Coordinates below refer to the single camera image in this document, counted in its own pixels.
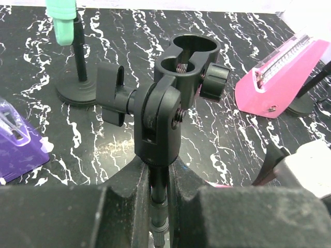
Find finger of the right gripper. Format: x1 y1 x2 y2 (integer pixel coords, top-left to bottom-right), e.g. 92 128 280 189
252 143 290 186

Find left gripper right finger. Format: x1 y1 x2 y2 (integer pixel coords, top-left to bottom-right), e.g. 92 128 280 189
168 160 330 247

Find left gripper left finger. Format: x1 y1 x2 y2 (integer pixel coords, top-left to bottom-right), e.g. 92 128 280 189
1 158 149 247

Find round base stand front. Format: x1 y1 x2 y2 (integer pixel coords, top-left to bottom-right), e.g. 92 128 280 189
284 60 331 116

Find round base stand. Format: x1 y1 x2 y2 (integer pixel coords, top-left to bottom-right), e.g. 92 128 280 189
284 60 331 116
55 17 96 107

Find black tripod mic stand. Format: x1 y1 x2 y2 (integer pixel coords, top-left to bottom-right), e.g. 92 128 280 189
96 34 230 247

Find teal green microphone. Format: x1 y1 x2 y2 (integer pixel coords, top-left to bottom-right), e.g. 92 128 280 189
46 0 77 46

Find pink metronome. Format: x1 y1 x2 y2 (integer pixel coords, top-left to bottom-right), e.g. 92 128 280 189
234 33 329 119

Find purple metronome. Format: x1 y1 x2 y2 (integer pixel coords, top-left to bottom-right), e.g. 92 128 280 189
1 98 54 185

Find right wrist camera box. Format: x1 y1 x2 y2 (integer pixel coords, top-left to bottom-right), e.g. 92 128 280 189
274 139 330 199

